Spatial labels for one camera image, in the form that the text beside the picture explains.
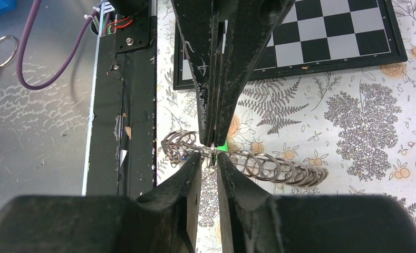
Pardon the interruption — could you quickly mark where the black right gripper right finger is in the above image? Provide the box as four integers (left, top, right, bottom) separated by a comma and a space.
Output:
217, 152, 274, 252

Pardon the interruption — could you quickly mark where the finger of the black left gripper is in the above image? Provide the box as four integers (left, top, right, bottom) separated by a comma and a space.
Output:
172, 1, 218, 146
215, 1, 294, 146

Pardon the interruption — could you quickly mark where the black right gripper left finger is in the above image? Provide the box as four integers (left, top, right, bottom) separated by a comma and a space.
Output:
136, 152, 202, 252

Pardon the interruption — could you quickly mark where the green key tag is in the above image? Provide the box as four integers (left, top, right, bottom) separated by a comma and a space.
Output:
217, 142, 228, 152

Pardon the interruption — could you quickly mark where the black white chessboard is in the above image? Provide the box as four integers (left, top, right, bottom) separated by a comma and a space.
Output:
172, 0, 408, 91

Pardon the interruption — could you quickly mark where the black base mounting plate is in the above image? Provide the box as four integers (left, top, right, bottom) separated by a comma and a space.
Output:
82, 16, 157, 199

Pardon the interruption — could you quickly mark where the floral patterned table mat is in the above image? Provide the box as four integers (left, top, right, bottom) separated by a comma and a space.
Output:
155, 0, 416, 253

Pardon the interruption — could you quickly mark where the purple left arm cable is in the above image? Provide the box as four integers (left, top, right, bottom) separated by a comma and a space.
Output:
16, 0, 102, 91

